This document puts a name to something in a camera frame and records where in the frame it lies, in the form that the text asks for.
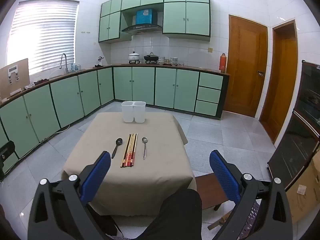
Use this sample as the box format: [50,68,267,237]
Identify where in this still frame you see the dark wooden countertop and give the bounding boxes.
[0,64,230,105]

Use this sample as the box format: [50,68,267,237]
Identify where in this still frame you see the wooden door with handle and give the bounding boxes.
[223,14,268,118]

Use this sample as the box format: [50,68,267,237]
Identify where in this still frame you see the green base cabinets under stove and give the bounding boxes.
[112,66,200,113]

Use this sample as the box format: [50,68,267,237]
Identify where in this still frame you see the patterned plastic stool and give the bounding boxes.
[239,200,262,240]

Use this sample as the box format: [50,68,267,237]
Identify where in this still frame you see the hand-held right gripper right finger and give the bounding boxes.
[209,150,293,240]

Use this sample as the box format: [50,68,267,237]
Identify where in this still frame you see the green drawer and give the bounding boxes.
[199,72,223,90]
[197,86,222,104]
[194,100,219,117]

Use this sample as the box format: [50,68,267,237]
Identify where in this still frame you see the black glass-front cabinet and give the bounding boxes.
[267,60,320,189]

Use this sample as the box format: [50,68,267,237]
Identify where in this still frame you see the white window blinds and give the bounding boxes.
[6,0,80,75]

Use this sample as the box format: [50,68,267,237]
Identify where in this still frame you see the black spoon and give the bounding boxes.
[111,138,123,159]

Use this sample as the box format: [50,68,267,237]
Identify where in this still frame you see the person's leg in black trousers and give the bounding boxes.
[140,189,202,240]

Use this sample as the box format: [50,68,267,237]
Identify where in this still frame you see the cardboard box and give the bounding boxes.
[285,152,320,224]

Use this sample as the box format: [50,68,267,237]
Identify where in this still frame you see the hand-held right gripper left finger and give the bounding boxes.
[28,151,118,240]

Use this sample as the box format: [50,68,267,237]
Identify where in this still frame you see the metal kitchen faucet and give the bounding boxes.
[59,53,69,74]

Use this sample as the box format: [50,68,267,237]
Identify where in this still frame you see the large green wall cabinet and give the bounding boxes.
[162,0,211,42]

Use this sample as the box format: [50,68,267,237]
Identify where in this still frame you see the black range hood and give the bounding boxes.
[121,24,163,34]

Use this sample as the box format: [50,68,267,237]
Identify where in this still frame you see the dark cloth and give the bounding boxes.
[24,79,49,90]

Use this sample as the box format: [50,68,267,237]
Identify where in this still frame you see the green base cabinets under window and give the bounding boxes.
[0,67,114,173]

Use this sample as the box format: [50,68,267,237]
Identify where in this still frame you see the blue box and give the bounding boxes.
[136,9,158,25]

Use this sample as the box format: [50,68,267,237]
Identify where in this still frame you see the bundle of chopsticks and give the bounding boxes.
[121,133,138,168]

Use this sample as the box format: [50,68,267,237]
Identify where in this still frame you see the wooden stool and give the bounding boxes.
[194,173,237,211]

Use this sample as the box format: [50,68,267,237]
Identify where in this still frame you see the white two-compartment utensil holder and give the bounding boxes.
[121,101,146,123]

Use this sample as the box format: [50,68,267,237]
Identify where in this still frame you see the green corner wall cabinet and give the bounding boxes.
[98,0,123,43]

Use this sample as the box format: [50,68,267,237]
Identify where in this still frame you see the brown cardboard board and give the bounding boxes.
[0,58,30,100]

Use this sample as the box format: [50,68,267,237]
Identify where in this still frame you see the beige tablecloth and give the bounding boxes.
[61,112,197,217]

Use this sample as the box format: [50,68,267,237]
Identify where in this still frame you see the plain wooden door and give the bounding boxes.
[259,19,299,144]

